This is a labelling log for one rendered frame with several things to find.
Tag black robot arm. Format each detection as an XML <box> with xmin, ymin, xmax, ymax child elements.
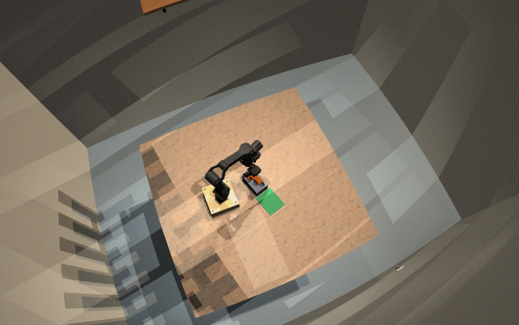
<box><xmin>205</xmin><ymin>140</ymin><xmax>263</xmax><ymax>204</ymax></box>

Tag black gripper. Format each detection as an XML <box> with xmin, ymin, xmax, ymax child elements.
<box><xmin>239</xmin><ymin>157</ymin><xmax>261</xmax><ymax>177</ymax></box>

